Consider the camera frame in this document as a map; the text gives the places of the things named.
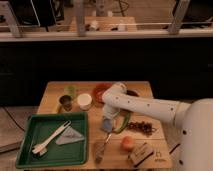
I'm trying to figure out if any black cable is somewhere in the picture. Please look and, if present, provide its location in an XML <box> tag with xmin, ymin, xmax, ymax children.
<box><xmin>168</xmin><ymin>143</ymin><xmax>182</xmax><ymax>155</ymax></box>

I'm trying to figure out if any green plastic tray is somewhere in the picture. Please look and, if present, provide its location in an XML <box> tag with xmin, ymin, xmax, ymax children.
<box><xmin>16</xmin><ymin>112</ymin><xmax>88</xmax><ymax>169</ymax></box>

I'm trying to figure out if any dark brown bowl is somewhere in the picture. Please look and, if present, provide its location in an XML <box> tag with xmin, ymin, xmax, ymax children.
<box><xmin>127</xmin><ymin>90</ymin><xmax>139</xmax><ymax>97</ymax></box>

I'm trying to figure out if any orange bowl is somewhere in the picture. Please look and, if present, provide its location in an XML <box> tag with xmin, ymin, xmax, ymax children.
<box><xmin>92</xmin><ymin>83</ymin><xmax>112</xmax><ymax>103</ymax></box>

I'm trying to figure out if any wooden table board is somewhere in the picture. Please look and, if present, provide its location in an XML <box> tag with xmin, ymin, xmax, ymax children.
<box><xmin>37</xmin><ymin>81</ymin><xmax>173</xmax><ymax>171</ymax></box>

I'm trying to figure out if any white cup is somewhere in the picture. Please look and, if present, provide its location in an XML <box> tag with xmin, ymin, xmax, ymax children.
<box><xmin>77</xmin><ymin>93</ymin><xmax>92</xmax><ymax>110</ymax></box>

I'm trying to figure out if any grey triangular cloth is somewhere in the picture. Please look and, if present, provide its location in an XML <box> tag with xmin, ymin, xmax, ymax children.
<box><xmin>55</xmin><ymin>126</ymin><xmax>84</xmax><ymax>145</ymax></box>

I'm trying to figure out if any wooden block brush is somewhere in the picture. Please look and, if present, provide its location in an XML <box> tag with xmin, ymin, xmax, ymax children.
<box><xmin>128</xmin><ymin>142</ymin><xmax>154</xmax><ymax>167</ymax></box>

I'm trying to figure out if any orange fruit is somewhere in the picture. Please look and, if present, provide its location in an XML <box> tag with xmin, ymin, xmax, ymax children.
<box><xmin>121</xmin><ymin>136</ymin><xmax>134</xmax><ymax>152</ymax></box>

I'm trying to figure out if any green chili pepper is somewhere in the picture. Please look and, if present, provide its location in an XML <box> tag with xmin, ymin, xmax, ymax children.
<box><xmin>113</xmin><ymin>112</ymin><xmax>131</xmax><ymax>134</ymax></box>

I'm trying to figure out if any grey metal rail frame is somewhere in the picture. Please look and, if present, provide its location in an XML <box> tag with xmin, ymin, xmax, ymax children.
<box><xmin>0</xmin><ymin>0</ymin><xmax>213</xmax><ymax>42</ymax></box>

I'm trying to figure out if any green plastic cup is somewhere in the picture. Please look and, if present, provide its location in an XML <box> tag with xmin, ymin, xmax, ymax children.
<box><xmin>64</xmin><ymin>86</ymin><xmax>77</xmax><ymax>99</ymax></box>

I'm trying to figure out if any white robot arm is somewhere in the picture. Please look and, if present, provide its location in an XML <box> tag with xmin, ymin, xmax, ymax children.
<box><xmin>102</xmin><ymin>82</ymin><xmax>213</xmax><ymax>171</ymax></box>

